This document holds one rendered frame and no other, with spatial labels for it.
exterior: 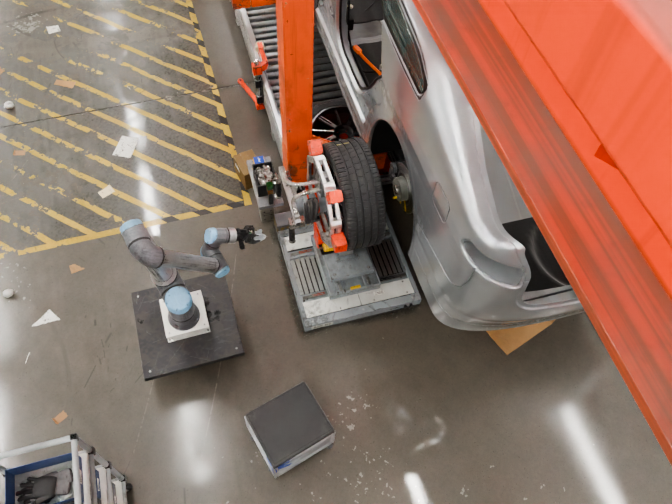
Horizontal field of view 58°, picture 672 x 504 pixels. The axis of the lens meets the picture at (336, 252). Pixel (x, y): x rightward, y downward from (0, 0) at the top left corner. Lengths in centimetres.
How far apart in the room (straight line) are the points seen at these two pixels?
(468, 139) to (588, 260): 191
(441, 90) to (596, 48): 248
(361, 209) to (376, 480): 161
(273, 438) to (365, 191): 146
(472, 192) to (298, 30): 122
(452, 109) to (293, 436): 194
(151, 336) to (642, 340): 328
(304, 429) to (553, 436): 159
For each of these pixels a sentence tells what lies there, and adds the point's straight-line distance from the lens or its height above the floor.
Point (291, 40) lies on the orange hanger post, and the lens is 328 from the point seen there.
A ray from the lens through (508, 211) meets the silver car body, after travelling 372.
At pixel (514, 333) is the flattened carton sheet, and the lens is 437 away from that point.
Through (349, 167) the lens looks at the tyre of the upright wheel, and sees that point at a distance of 339.
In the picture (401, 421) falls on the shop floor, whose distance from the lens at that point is 397.
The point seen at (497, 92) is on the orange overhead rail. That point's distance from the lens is 117.
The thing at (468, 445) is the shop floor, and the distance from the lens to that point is 401.
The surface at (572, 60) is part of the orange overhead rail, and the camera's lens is 54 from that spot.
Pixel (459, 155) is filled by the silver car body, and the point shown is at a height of 170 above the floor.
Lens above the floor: 376
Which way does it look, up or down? 58 degrees down
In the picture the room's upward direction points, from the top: 5 degrees clockwise
